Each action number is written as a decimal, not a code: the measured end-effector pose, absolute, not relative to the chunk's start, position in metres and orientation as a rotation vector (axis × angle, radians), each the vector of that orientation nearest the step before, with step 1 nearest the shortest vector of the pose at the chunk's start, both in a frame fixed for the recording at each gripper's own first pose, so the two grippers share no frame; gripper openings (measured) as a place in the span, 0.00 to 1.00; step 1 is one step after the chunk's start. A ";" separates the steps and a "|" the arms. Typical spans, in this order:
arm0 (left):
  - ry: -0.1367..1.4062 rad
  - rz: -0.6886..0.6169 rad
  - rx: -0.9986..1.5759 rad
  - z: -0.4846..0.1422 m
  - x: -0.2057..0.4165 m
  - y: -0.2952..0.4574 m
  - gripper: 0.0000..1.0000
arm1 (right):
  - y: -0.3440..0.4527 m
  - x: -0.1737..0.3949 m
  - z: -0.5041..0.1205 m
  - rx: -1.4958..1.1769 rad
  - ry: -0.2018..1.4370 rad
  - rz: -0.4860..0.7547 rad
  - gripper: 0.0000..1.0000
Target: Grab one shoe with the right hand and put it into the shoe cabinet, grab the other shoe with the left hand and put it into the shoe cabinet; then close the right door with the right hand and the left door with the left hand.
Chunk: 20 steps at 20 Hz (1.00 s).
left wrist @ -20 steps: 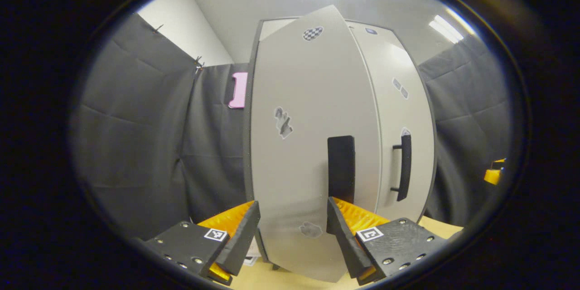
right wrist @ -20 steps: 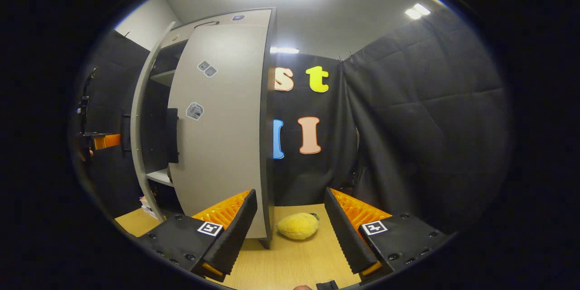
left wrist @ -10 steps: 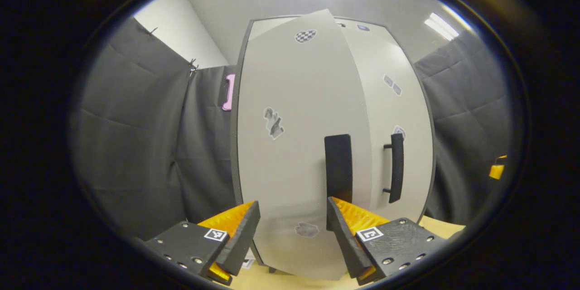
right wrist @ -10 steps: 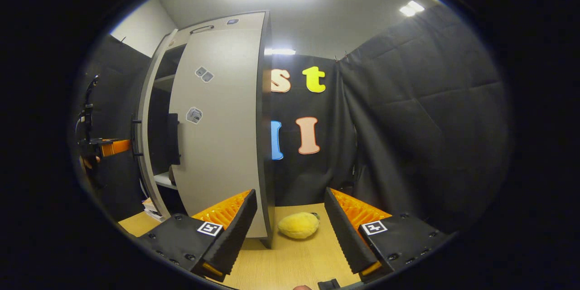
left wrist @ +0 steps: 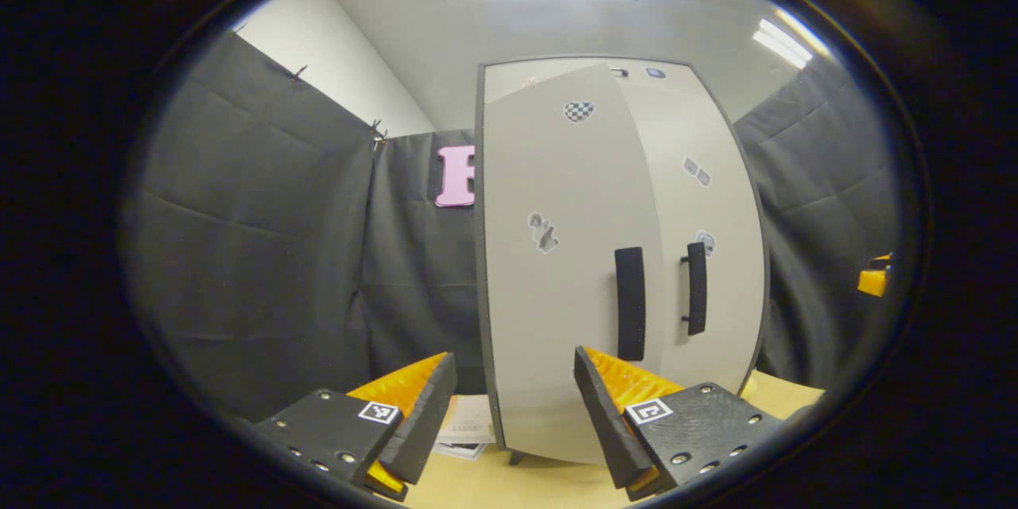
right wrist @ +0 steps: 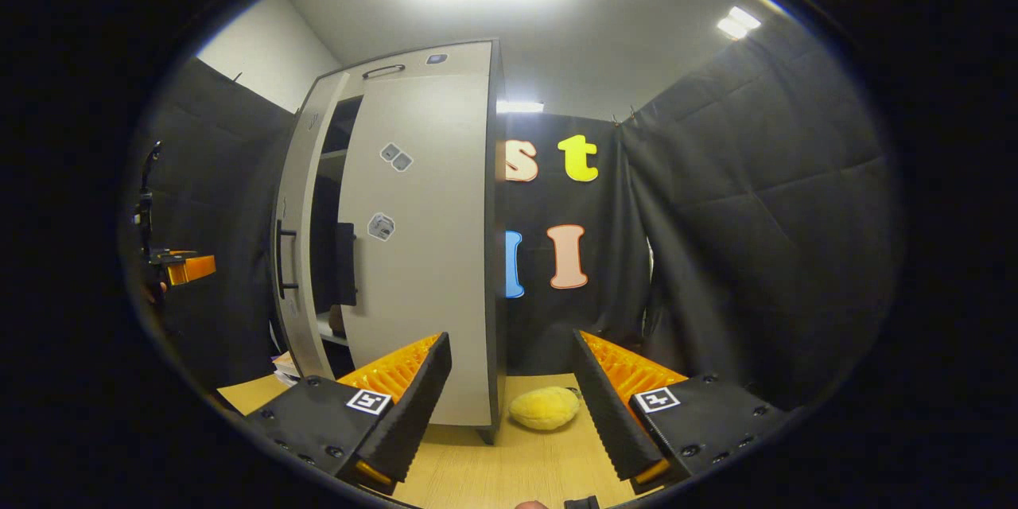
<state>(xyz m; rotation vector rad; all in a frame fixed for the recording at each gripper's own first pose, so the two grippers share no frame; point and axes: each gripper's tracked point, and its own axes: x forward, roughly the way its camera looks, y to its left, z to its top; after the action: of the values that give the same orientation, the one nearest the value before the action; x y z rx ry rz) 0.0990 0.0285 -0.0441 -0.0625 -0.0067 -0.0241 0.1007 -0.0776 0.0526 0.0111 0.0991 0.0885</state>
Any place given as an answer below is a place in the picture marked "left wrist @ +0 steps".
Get black backdrop cloth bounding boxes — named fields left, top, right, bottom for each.
left=118, top=26, right=897, bottom=424

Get white paper sheets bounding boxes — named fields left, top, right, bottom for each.
left=435, top=394, right=496, bottom=462

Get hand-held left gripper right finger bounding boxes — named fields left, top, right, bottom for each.
left=573, top=345, right=786, bottom=503

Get ceiling light panel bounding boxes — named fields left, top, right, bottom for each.
left=752, top=17, right=814, bottom=71

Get grey shoe cabinet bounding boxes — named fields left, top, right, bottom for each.
left=475, top=56, right=771, bottom=468

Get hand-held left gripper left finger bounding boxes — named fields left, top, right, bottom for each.
left=253, top=351, right=460, bottom=503

